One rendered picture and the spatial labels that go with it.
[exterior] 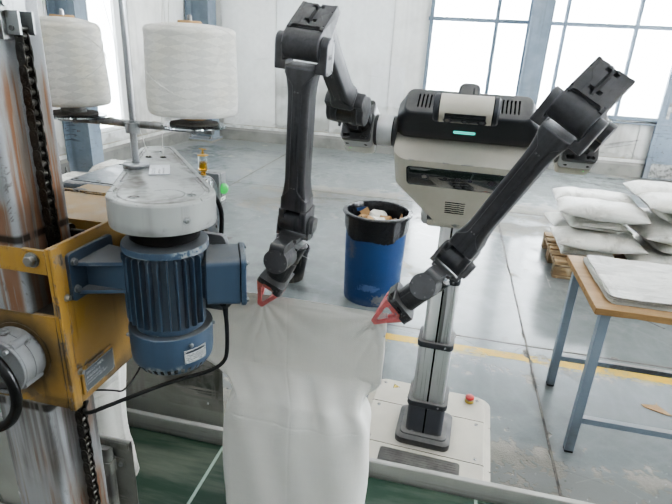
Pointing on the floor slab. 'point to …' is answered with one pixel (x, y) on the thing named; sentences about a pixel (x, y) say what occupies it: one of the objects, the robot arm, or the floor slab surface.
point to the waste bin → (373, 250)
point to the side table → (598, 351)
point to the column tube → (36, 291)
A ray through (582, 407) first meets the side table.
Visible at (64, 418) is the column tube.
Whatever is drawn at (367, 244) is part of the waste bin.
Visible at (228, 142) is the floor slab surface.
